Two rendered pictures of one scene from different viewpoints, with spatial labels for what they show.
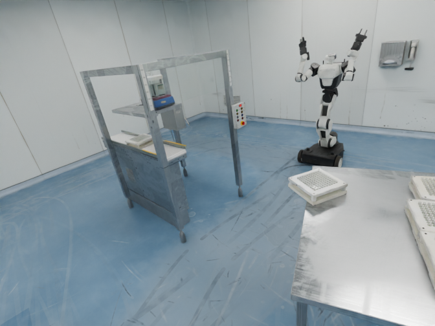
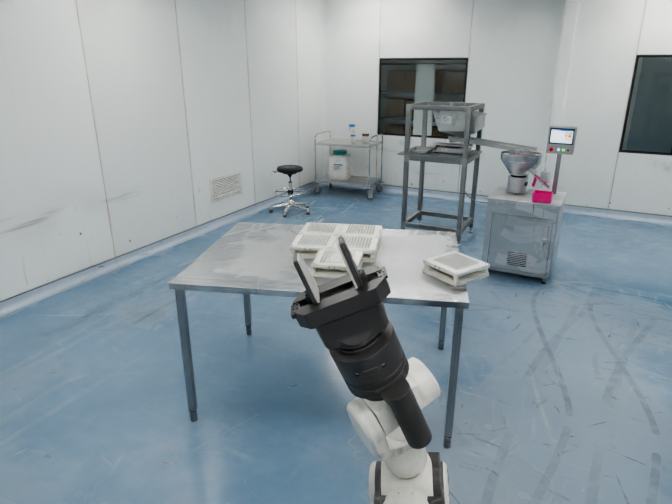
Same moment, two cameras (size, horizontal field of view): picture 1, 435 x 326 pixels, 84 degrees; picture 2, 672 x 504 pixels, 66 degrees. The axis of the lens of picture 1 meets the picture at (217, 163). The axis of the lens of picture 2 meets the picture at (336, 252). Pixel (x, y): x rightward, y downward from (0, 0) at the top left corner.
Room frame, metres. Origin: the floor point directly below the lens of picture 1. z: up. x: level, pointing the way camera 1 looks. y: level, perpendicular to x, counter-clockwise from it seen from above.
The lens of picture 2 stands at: (3.50, -2.00, 1.92)
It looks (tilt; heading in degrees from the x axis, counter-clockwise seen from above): 20 degrees down; 162
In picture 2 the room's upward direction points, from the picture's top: straight up
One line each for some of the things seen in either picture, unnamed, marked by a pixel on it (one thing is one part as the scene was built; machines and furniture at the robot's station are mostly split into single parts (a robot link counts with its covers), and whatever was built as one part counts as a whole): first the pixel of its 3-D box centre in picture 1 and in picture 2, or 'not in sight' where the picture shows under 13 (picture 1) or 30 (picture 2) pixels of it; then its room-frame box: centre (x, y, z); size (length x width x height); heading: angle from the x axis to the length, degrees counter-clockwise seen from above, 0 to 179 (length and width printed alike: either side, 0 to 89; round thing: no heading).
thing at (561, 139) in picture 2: not in sight; (558, 161); (-0.41, 1.45, 1.07); 0.23 x 0.10 x 0.62; 44
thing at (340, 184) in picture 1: (316, 182); (456, 263); (1.26, -0.59, 0.93); 0.25 x 0.24 x 0.02; 106
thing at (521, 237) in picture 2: not in sight; (522, 233); (-0.46, 1.20, 0.38); 0.63 x 0.57 x 0.76; 44
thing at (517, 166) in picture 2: not in sight; (525, 173); (-0.53, 1.20, 0.95); 0.49 x 0.36 x 0.37; 44
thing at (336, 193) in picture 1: (316, 188); (455, 272); (1.26, -0.59, 0.88); 0.24 x 0.24 x 0.02; 16
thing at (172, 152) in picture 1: (139, 145); not in sight; (2.58, 0.84, 0.89); 1.35 x 0.25 x 0.05; 44
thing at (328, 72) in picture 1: (331, 74); not in sight; (3.28, -1.66, 1.23); 0.34 x 0.30 x 0.36; 44
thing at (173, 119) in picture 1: (172, 117); not in sight; (2.25, 0.35, 1.22); 0.22 x 0.11 x 0.20; 44
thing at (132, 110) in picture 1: (145, 108); not in sight; (2.30, 0.59, 1.33); 0.62 x 0.38 x 0.04; 44
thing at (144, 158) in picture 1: (140, 148); not in sight; (2.58, 0.84, 0.86); 1.30 x 0.29 x 0.10; 44
